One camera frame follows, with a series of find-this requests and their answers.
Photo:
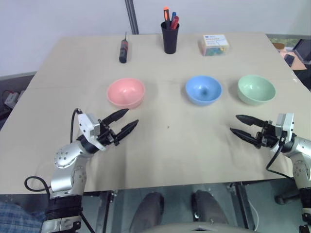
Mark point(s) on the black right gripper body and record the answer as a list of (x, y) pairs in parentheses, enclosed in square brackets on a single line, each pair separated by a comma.
[(268, 137)]

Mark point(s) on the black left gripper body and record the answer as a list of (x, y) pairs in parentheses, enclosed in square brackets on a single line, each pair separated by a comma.
[(108, 136)]

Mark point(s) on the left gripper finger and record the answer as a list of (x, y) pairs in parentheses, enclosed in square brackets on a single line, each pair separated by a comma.
[(116, 116), (127, 128)]

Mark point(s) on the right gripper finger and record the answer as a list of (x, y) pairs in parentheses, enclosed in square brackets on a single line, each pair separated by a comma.
[(245, 136), (250, 120)]

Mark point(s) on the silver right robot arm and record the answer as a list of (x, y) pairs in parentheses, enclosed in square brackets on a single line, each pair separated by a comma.
[(301, 146)]

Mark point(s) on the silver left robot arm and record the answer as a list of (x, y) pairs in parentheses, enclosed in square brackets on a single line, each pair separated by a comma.
[(64, 155)]

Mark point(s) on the pink red bowl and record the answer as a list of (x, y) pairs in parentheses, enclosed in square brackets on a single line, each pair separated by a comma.
[(126, 93)]

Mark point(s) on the green bowl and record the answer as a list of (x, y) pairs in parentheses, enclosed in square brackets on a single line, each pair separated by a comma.
[(256, 89)]

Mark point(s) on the beige paper table cover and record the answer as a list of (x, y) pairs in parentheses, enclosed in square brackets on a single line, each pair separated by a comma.
[(170, 150)]

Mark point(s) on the blue bowl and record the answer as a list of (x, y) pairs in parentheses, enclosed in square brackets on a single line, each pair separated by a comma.
[(203, 91)]

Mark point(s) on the black office chair base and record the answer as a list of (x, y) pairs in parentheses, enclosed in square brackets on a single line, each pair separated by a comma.
[(288, 199)]

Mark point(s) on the black red screwdriver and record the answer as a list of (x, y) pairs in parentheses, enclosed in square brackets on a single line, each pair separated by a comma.
[(123, 49)]

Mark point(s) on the metal table leg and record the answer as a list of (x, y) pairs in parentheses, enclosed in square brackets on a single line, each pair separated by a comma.
[(243, 206), (107, 211)]

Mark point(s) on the small black device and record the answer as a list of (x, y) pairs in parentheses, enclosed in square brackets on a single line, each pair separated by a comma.
[(289, 60)]

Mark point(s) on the clear box of pins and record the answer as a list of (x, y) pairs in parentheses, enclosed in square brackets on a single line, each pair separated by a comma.
[(215, 46)]

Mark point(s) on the grey laptop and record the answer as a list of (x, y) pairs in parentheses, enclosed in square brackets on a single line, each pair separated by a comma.
[(302, 52)]

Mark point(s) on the black pen cup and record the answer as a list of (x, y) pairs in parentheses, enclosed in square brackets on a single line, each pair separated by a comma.
[(170, 40)]

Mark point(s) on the grey vertical pole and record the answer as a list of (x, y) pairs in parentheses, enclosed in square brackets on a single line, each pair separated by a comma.
[(132, 17)]

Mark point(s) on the white power strip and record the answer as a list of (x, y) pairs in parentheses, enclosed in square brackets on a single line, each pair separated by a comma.
[(12, 98)]

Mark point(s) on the red marker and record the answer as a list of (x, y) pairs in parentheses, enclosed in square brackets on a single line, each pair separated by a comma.
[(175, 22)]

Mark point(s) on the blue marker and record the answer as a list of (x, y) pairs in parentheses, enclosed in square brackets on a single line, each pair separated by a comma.
[(174, 16)]

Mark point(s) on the blue plaid cloth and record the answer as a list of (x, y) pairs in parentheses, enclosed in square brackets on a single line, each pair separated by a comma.
[(17, 216)]

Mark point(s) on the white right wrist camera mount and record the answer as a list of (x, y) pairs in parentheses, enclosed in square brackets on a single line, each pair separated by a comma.
[(288, 123)]

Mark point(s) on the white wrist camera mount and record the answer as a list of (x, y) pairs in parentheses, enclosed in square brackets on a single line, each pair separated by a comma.
[(85, 123), (288, 123)]

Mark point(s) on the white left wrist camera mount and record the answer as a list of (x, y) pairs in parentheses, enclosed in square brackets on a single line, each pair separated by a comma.
[(85, 123)]

